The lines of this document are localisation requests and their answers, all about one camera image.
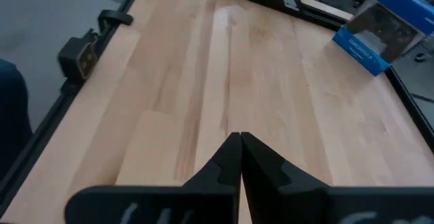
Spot black camera clamp arm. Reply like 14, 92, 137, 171
97, 9, 134, 35

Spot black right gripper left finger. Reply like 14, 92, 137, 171
64, 132, 243, 224

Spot blue DualShock controller box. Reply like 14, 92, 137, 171
332, 0, 434, 77

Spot black table edge frame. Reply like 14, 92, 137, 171
0, 0, 434, 214

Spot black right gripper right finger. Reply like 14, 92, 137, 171
241, 132, 434, 224

